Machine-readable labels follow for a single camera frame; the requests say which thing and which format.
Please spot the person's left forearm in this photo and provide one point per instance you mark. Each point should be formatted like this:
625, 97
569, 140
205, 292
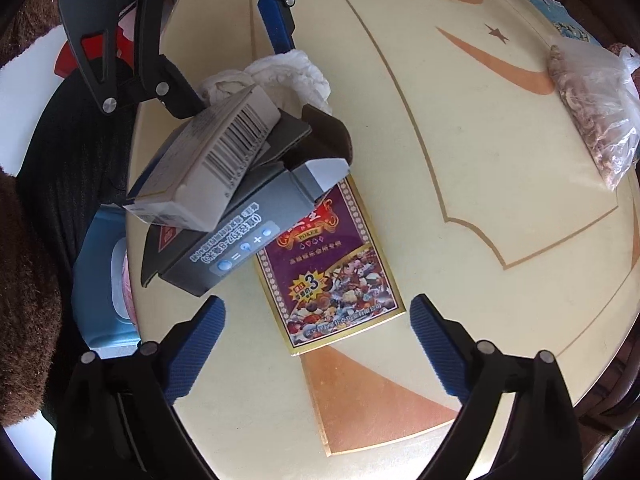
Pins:
35, 30

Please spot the white and blue box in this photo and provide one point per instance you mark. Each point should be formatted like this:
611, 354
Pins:
200, 170

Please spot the blue floral seat cover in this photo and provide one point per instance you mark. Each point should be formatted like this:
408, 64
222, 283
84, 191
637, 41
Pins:
545, 5

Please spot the red plastic stool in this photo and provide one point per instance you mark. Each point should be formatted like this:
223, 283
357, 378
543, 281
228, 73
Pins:
65, 62

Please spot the person's left leg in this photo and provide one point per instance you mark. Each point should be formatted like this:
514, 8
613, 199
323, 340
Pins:
75, 160

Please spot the brown fleece jacket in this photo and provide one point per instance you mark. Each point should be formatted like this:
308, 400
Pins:
25, 285

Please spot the crumpled white tissue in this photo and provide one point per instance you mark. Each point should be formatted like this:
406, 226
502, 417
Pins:
295, 75

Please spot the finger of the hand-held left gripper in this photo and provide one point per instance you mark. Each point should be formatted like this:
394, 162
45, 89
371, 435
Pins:
277, 20
150, 75

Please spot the clear bag of peanuts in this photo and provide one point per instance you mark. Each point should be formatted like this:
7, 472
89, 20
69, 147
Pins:
590, 120

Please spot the dark box with red label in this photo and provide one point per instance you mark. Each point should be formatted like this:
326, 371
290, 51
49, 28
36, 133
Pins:
160, 255

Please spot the brown leather armchair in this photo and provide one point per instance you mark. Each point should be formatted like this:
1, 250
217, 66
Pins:
615, 385

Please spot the purple playing card box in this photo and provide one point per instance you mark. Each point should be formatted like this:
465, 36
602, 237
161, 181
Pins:
340, 280

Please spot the cream coffee table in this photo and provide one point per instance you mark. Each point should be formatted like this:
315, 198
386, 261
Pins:
500, 210

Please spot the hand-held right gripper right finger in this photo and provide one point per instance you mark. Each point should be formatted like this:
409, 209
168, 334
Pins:
440, 345

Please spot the light blue plastic item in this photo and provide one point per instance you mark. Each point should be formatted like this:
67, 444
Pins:
95, 260

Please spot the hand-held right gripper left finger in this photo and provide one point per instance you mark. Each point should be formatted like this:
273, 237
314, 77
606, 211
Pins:
195, 350

